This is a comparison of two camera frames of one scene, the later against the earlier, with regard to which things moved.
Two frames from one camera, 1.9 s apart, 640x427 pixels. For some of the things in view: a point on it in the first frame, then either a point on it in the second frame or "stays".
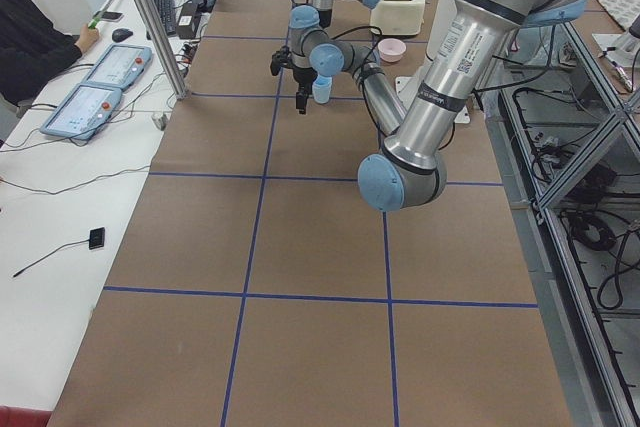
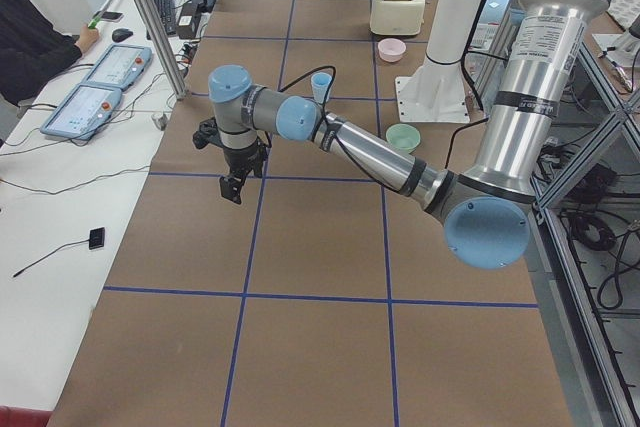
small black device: [96, 238] stays
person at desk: [33, 47] stays
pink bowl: [391, 50] stays
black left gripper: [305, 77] to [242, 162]
